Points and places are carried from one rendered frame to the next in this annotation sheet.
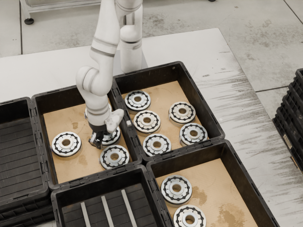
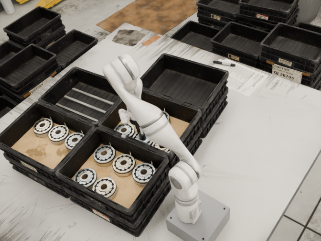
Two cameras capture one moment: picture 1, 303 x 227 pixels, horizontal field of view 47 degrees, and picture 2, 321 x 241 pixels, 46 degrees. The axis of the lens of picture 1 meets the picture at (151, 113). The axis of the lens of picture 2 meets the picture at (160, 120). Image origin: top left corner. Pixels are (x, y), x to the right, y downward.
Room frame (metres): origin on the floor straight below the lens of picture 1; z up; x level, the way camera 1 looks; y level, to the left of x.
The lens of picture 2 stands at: (1.77, -0.31, 2.19)
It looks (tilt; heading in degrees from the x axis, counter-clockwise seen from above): 47 degrees down; 151
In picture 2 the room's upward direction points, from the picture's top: 10 degrees counter-clockwise
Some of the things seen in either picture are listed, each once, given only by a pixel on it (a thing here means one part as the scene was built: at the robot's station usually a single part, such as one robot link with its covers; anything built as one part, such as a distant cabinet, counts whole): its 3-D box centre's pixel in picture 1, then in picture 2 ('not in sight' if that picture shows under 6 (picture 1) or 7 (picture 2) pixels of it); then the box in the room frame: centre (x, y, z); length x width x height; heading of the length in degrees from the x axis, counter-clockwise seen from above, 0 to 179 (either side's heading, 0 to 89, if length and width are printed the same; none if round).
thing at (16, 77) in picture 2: not in sight; (34, 86); (-0.67, -0.01, 0.37); 0.40 x 0.30 x 0.45; 106
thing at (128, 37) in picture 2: not in sight; (127, 36); (-0.24, 0.66, 0.71); 0.22 x 0.19 x 0.01; 16
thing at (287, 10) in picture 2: not in sight; (266, 23); (0.00, 1.81, 0.37); 0.42 x 0.34 x 0.46; 16
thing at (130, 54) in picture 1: (130, 52); (187, 202); (1.13, 0.10, 0.88); 0.09 x 0.09 x 0.17; 19
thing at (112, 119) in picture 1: (103, 112); (131, 111); (0.68, 0.15, 1.02); 0.11 x 0.09 x 0.06; 70
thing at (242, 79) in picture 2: not in sight; (235, 75); (0.56, 0.90, 0.70); 0.33 x 0.23 x 0.01; 16
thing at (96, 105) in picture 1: (92, 89); (133, 93); (0.69, 0.18, 1.12); 0.09 x 0.07 x 0.15; 63
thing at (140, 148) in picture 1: (164, 107); (112, 166); (0.81, -0.05, 0.92); 0.40 x 0.30 x 0.02; 22
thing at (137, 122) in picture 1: (147, 121); (123, 163); (0.78, 0.02, 0.86); 0.10 x 0.10 x 0.01
